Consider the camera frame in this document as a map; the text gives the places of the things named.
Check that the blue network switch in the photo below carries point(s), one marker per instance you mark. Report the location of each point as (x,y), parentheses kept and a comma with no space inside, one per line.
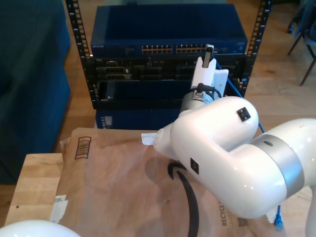
(160,24)

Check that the black rack frame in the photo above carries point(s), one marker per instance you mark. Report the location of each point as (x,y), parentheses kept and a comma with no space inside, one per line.
(76,24)

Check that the dark metal chair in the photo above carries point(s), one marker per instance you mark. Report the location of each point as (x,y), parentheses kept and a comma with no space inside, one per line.
(295,43)

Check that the blue equipment case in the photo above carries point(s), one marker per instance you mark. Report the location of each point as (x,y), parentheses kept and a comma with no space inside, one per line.
(135,119)

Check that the black rack server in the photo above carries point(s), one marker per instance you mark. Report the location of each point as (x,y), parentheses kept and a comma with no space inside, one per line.
(148,72)

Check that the brown paper mailer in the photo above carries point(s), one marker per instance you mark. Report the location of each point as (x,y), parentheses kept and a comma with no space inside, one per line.
(111,185)

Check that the torn white shipping label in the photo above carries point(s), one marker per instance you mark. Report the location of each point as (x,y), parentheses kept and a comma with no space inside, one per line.
(58,209)

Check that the blue sofa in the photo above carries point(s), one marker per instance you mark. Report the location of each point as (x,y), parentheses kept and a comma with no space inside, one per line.
(29,86)

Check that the blue-grey cloth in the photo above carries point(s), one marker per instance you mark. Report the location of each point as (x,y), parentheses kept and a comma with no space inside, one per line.
(306,19)

